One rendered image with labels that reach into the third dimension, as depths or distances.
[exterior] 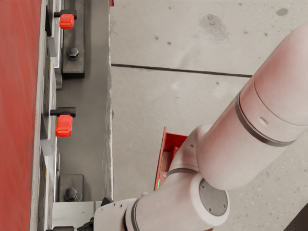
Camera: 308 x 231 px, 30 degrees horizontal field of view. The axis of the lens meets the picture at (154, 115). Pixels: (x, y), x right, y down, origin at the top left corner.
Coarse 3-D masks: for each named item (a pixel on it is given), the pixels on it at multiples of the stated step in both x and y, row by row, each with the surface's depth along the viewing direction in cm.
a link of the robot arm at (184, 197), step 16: (176, 176) 89; (192, 176) 84; (160, 192) 88; (176, 192) 84; (192, 192) 82; (208, 192) 84; (224, 192) 86; (144, 208) 89; (160, 208) 86; (176, 208) 84; (192, 208) 82; (208, 208) 82; (224, 208) 85; (144, 224) 89; (160, 224) 86; (176, 224) 85; (192, 224) 83; (208, 224) 82
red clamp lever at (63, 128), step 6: (60, 108) 93; (66, 108) 93; (72, 108) 93; (54, 114) 93; (60, 114) 92; (66, 114) 91; (72, 114) 93; (60, 120) 88; (66, 120) 88; (72, 120) 91; (60, 126) 86; (66, 126) 86; (60, 132) 85; (66, 132) 85
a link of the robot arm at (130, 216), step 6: (144, 192) 95; (138, 198) 93; (132, 204) 92; (126, 210) 93; (132, 210) 91; (126, 216) 92; (132, 216) 91; (126, 222) 91; (132, 222) 90; (132, 228) 90
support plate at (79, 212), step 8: (56, 208) 112; (64, 208) 112; (72, 208) 112; (80, 208) 112; (88, 208) 112; (96, 208) 112; (56, 216) 111; (64, 216) 111; (72, 216) 111; (80, 216) 111; (88, 216) 112; (56, 224) 110; (64, 224) 110; (72, 224) 111; (80, 224) 111
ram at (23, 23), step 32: (0, 0) 51; (32, 0) 75; (0, 32) 51; (32, 32) 74; (0, 64) 51; (32, 64) 74; (0, 96) 51; (32, 96) 73; (0, 128) 50; (32, 128) 73; (0, 160) 50; (32, 160) 72; (0, 192) 50; (0, 224) 50
